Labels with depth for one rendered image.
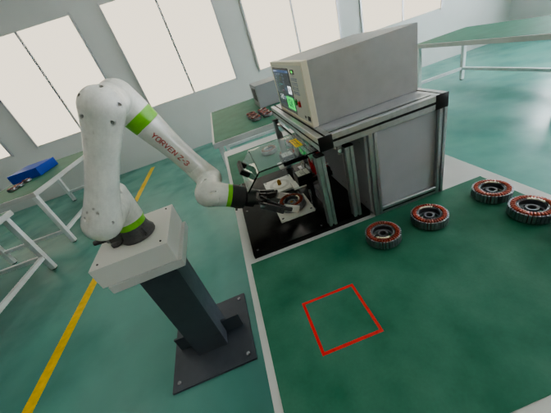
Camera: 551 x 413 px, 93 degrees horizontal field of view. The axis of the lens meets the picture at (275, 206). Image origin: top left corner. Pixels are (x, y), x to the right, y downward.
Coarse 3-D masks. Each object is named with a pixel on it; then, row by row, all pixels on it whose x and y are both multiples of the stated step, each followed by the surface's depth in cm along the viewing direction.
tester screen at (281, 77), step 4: (276, 72) 110; (280, 72) 104; (284, 72) 99; (276, 76) 113; (280, 76) 106; (284, 76) 101; (288, 76) 96; (276, 80) 115; (280, 80) 108; (284, 80) 103; (288, 80) 98; (276, 84) 118; (280, 84) 111; (284, 84) 106; (288, 84) 100; (280, 88) 114; (284, 88) 108; (280, 92) 116; (284, 92) 110; (280, 96) 119; (292, 96) 100; (284, 100) 115; (284, 104) 118; (288, 104) 111
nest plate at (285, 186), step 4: (284, 176) 141; (288, 176) 140; (272, 180) 141; (276, 180) 139; (280, 180) 138; (284, 180) 137; (288, 180) 136; (292, 180) 134; (264, 184) 139; (268, 184) 138; (272, 184) 137; (276, 184) 135; (284, 184) 133; (288, 184) 132; (268, 188) 134; (272, 188) 133; (276, 188) 132; (280, 188) 130; (284, 188) 130; (288, 188) 129; (292, 188) 129; (280, 192) 129; (284, 192) 129
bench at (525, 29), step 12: (492, 24) 358; (504, 24) 334; (516, 24) 315; (528, 24) 296; (540, 24) 279; (444, 36) 384; (456, 36) 358; (468, 36) 334; (480, 36) 313; (492, 36) 296; (504, 36) 279; (516, 36) 266; (528, 36) 256; (540, 36) 247; (420, 48) 395; (420, 60) 403; (420, 72) 412; (420, 84) 422
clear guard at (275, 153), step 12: (276, 144) 100; (288, 144) 97; (252, 156) 97; (264, 156) 94; (276, 156) 91; (288, 156) 88; (300, 156) 85; (252, 168) 91; (264, 168) 85; (252, 180) 86
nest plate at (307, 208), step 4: (304, 196) 118; (308, 200) 115; (308, 204) 112; (304, 208) 110; (308, 208) 109; (312, 208) 109; (284, 212) 112; (296, 212) 109; (300, 212) 109; (304, 212) 108; (308, 212) 108; (280, 216) 110; (284, 216) 110; (288, 216) 109; (292, 216) 108; (296, 216) 108; (280, 220) 108; (284, 220) 108; (288, 220) 108
